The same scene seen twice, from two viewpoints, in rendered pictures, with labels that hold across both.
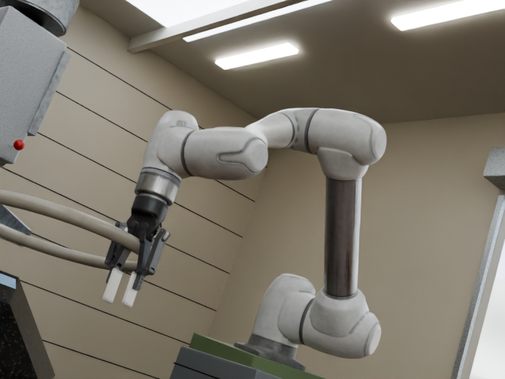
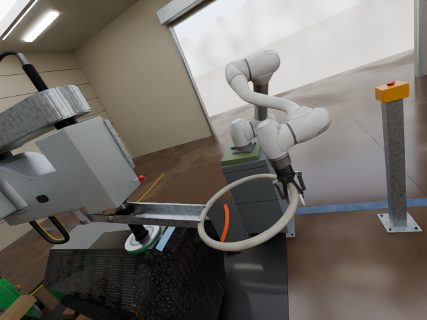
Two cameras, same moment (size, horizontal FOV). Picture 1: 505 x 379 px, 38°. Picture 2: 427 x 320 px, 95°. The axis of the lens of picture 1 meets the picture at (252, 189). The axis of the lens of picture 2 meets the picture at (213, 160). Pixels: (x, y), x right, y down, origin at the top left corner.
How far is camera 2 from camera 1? 1.47 m
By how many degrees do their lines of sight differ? 43
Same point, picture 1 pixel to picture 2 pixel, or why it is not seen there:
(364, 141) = (277, 63)
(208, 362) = (239, 166)
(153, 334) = not seen: hidden behind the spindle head
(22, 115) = (124, 166)
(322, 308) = not seen: hidden behind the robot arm
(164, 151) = (284, 146)
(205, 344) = (230, 162)
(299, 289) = (244, 124)
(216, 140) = (314, 126)
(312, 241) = (122, 82)
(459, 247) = (169, 54)
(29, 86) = (112, 152)
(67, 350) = not seen: hidden behind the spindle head
